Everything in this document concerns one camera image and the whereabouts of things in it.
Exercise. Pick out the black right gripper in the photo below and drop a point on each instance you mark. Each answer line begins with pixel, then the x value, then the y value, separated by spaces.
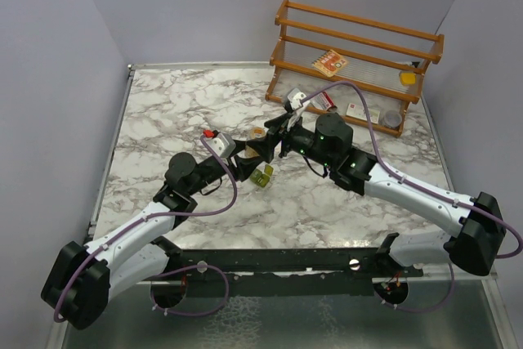
pixel 276 123

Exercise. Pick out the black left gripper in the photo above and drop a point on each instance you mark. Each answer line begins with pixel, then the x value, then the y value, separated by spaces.
pixel 244 166

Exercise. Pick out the green pill organizer box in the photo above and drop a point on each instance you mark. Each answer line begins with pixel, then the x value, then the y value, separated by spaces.
pixel 261 177

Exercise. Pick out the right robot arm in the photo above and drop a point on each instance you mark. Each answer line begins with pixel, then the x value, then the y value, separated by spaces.
pixel 470 229

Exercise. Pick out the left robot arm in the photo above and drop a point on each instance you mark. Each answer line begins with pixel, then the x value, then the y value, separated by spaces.
pixel 84 278

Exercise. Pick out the red white medicine packet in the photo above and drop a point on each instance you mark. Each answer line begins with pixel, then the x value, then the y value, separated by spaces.
pixel 324 102

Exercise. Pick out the white green medicine box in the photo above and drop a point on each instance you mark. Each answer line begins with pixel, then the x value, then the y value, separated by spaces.
pixel 358 111

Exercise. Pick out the orange snack packet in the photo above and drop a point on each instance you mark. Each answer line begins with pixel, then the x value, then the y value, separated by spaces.
pixel 330 63

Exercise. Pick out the wooden shelf rack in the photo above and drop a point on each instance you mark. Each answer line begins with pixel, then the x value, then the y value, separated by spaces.
pixel 377 52

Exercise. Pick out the grey round container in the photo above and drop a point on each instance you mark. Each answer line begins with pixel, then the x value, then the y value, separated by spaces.
pixel 392 119

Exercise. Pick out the yellow lid container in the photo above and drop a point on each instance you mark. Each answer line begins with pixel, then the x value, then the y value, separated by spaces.
pixel 407 79

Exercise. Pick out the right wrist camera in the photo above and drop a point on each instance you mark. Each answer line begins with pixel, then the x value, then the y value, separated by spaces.
pixel 295 103

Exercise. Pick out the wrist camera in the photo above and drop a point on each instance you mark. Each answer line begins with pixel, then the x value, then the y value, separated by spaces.
pixel 295 103
pixel 220 143

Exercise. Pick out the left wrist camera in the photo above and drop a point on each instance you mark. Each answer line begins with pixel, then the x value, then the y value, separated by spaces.
pixel 220 143

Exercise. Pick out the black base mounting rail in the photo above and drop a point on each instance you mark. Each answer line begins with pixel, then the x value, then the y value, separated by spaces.
pixel 270 272

